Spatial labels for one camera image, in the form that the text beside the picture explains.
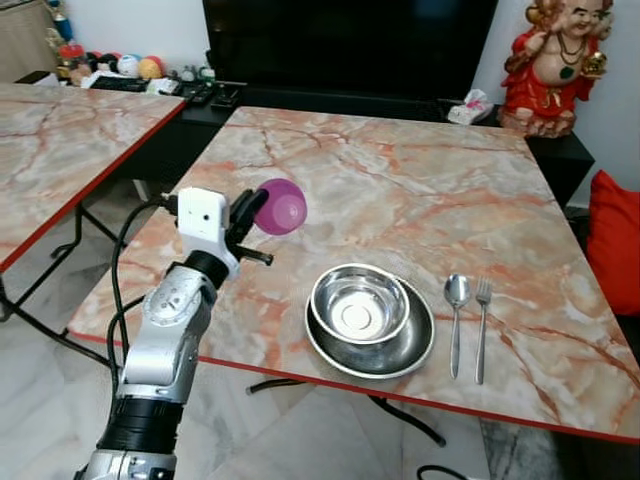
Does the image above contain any orange round toy figure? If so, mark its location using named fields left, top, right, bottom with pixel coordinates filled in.
left=139, top=56, right=165, bottom=81

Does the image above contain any stainless steel plate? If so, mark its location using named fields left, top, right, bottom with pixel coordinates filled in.
left=305, top=278, right=437, bottom=380

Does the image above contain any red cushion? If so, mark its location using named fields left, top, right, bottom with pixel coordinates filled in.
left=585, top=170, right=640, bottom=316

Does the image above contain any black metal table leg frame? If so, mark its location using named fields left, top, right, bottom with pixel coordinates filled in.
left=248, top=378, right=448, bottom=448
left=0, top=205, right=121, bottom=371

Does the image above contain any black television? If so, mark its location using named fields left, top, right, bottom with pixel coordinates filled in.
left=202, top=0, right=499, bottom=101

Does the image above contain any purple plastic cup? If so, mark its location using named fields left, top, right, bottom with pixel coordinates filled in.
left=255, top=179, right=308, bottom=237

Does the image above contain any steel fork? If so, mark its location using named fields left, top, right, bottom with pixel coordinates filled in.
left=474, top=279, right=494, bottom=386

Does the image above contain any stainless steel bowl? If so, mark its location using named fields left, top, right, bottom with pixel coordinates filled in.
left=310, top=264, right=412, bottom=346

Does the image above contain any white tissue pack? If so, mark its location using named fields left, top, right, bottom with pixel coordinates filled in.
left=447, top=89, right=493, bottom=126

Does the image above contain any clear jar with red lid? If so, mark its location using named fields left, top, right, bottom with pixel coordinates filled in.
left=58, top=42, right=86, bottom=81

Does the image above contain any black floor cable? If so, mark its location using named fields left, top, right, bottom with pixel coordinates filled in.
left=418, top=464, right=471, bottom=480

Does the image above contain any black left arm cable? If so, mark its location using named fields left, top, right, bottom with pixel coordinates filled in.
left=105, top=195, right=181, bottom=391

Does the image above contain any gold and blue trophy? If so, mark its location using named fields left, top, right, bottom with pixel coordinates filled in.
left=45, top=0, right=73, bottom=41

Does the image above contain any red laughing Buddha statue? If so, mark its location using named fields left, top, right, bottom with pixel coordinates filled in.
left=498, top=0, right=613, bottom=138

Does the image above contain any steel spoon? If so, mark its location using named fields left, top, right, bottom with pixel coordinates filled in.
left=444, top=274, right=472, bottom=380

